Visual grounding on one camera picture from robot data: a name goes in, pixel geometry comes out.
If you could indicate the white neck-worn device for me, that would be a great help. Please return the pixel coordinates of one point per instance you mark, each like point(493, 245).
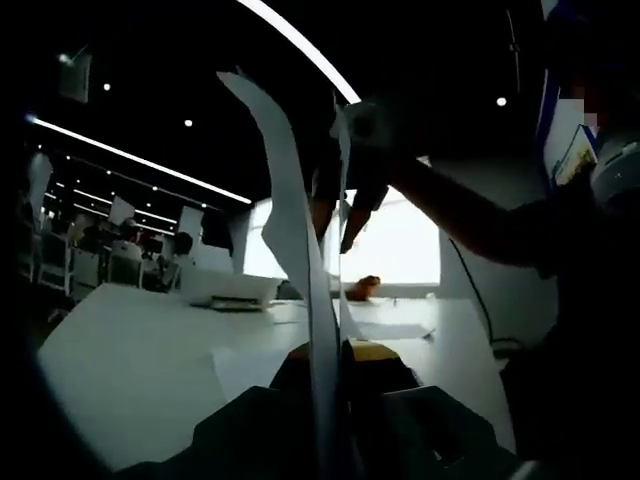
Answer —
point(617, 170)

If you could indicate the white printer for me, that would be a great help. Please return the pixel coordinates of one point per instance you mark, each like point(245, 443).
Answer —
point(235, 290)

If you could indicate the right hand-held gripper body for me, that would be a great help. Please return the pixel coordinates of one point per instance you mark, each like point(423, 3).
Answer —
point(370, 150)

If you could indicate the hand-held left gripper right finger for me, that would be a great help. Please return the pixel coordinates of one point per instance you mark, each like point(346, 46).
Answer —
point(440, 430)

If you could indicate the stack of white printing papers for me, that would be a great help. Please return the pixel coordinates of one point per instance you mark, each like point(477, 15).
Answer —
point(290, 210)

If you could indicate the ceiling air conditioner vent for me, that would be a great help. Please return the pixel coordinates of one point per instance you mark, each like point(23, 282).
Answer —
point(75, 77)

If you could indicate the white office chair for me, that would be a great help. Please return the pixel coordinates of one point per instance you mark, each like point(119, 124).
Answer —
point(54, 265)
point(125, 272)

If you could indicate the orange plush toy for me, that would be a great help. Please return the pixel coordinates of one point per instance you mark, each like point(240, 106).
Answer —
point(367, 289)

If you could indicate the linear ceiling light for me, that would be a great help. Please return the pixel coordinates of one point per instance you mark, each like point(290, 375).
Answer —
point(140, 160)
point(305, 50)

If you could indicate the white table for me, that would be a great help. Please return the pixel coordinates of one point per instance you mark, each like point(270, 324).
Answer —
point(140, 350)

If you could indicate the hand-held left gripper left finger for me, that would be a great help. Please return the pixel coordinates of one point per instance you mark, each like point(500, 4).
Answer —
point(240, 435)

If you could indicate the blue white wall poster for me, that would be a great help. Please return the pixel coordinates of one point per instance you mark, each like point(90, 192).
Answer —
point(570, 150)

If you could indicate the large window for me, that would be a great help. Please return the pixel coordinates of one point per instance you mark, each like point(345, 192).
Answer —
point(400, 245)

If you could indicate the person in dark clothing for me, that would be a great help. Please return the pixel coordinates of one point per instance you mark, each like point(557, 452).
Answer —
point(590, 350)

